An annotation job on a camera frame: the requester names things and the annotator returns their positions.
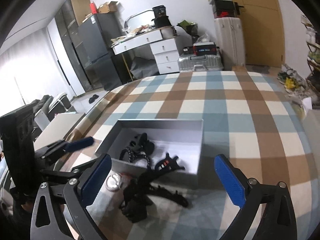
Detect dark cloth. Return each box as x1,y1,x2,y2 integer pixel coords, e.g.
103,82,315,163
130,56,159,79

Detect black bag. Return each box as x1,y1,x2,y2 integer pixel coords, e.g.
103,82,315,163
152,5,173,28

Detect arched mirror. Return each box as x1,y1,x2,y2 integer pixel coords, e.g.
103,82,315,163
124,9,154,33

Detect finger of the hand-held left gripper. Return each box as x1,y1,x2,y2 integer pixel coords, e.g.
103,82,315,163
41,137,94,161
40,155,102,181

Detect white ribbed suitcase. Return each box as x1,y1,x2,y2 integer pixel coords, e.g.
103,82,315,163
214,17,247,70

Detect white desk with drawers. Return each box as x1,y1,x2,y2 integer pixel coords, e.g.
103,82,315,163
111,31,179,74

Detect black wavy hair clip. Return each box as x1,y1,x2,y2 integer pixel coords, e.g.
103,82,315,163
155,152,187,173

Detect checked tablecloth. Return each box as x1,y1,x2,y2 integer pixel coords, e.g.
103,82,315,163
67,70,315,240

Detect wooden shoe rack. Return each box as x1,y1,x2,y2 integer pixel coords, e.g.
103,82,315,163
301,15,320,90

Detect black long hair clip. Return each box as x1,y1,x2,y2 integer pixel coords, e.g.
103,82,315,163
147,184,189,207

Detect red black box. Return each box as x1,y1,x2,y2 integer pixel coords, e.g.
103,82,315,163
193,42,217,55

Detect clutter on desk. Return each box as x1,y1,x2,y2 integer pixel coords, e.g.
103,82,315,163
111,24,160,47

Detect dark wrapped bouquet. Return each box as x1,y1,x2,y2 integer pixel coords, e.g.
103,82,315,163
177,20,199,43

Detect black shoe boxes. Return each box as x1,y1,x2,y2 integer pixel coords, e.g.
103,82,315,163
211,0,240,18

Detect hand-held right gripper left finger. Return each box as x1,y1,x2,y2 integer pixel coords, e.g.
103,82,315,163
30,153,112,240

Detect grey cardboard box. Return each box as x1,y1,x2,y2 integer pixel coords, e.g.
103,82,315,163
94,119,204,180

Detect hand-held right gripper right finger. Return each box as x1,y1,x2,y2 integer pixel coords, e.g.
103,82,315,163
214,154,298,240

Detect white pin badge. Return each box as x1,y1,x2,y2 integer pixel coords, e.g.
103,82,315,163
106,174,123,192

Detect grey fridge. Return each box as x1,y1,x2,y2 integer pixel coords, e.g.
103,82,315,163
77,12,124,90

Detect chair with clothes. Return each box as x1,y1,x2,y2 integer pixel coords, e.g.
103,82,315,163
32,94,75,120

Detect tall cardboard box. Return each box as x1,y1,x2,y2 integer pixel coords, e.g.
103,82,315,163
70,0,92,27

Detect rows of shoes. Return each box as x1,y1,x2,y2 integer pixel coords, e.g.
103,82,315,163
277,17,320,93

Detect black hair claw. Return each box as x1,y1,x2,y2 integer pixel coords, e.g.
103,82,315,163
120,170,150,223
125,133,155,155

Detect glass door cabinet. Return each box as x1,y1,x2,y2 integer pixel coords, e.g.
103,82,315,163
54,0,93,93

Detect white board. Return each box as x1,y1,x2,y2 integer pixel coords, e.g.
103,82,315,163
34,112,87,150

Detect open cardboard box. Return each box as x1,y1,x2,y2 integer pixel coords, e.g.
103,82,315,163
97,1,119,14

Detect white cylinder bin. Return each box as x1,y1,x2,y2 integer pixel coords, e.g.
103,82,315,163
160,26,177,39

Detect black spiral hair tie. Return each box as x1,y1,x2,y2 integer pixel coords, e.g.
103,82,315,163
119,148,152,167

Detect silver suitcase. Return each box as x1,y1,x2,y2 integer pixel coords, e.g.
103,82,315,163
178,52,223,73

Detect wooden door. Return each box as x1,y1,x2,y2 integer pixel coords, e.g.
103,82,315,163
222,0,287,68

